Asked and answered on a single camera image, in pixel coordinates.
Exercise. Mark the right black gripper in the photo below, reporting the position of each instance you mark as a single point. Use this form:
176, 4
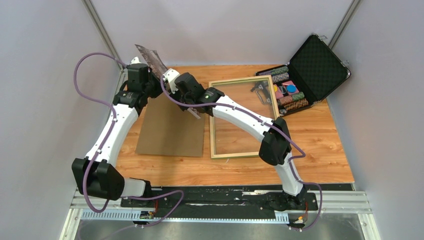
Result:
176, 94

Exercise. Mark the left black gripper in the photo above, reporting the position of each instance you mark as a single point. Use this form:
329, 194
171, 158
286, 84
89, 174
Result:
159, 90

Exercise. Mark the forest photo print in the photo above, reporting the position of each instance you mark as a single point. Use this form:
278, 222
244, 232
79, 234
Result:
155, 63

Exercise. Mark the brown cardboard backing board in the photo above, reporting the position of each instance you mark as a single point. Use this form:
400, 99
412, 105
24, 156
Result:
168, 131

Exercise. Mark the clear acrylic sheet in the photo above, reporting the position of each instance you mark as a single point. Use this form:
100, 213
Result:
227, 137

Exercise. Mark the wooden picture frame green trim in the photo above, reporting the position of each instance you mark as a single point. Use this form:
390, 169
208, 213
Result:
264, 83

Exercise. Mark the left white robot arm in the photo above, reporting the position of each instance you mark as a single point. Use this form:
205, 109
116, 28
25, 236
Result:
95, 174

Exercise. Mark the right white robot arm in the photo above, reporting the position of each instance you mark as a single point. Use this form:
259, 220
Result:
273, 135

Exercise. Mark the red playing card deck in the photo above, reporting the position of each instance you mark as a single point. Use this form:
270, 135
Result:
278, 94

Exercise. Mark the blue yellow chip row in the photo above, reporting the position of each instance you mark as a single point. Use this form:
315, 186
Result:
280, 77

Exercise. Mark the clear dealer button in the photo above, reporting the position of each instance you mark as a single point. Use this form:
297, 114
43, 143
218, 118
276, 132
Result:
283, 90

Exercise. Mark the red poker chip row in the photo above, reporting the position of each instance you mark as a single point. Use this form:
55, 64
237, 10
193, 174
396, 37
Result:
285, 100

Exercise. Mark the top blue green chip row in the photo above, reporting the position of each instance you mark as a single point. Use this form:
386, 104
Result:
274, 71

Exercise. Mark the blue dealer button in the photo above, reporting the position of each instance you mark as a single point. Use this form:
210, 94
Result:
291, 89

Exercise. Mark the green poker chip row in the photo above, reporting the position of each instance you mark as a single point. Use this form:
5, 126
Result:
297, 96

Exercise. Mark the orange black chip row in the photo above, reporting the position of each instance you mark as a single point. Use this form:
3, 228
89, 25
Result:
296, 105

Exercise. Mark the black poker chip case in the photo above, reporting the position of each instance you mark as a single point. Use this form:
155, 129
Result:
315, 70

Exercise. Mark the black mounting base rail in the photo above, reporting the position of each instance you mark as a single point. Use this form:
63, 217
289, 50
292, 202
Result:
230, 204

